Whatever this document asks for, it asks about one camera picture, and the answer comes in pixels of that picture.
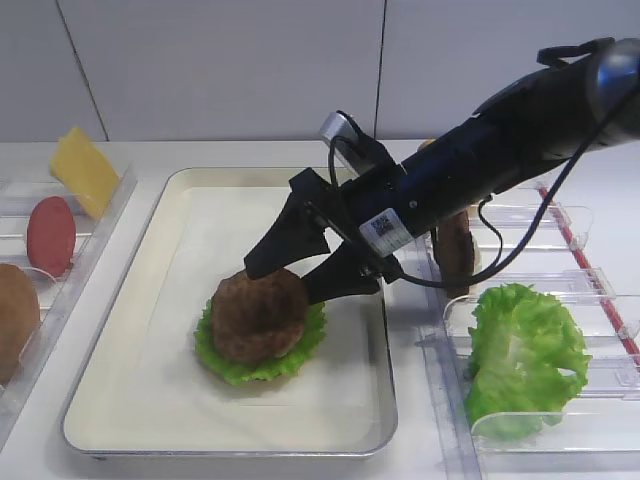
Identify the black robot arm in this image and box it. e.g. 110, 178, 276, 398
244, 38, 639, 303

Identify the lettuce leaf on tray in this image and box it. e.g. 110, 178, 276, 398
193, 299, 327, 386

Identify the red tomato slice in rack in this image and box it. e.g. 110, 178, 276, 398
26, 196, 76, 277

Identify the metal baking tray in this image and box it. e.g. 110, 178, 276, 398
62, 167, 398, 457

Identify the brown bun in left rack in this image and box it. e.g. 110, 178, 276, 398
1, 263, 40, 385

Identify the black cable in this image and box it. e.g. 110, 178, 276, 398
327, 42, 640, 290

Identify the white paper tray liner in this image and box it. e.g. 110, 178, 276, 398
130, 185, 376, 407

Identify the green lettuce leaf in rack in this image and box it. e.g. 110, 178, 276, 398
464, 283, 591, 441

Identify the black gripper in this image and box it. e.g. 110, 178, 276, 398
244, 168, 401, 305

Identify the red strip under rack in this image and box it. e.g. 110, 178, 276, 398
548, 201, 639, 364

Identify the clear left ingredient rack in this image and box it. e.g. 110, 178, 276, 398
1, 167, 137, 437

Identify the yellow cheese slice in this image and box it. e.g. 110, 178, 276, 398
49, 126, 120, 220

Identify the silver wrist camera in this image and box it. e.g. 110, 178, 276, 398
319, 110, 373, 175

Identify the clear right ingredient rack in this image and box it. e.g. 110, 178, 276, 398
392, 147, 640, 480

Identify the clear ingredient rack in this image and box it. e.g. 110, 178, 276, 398
392, 147, 640, 480
1, 167, 137, 437

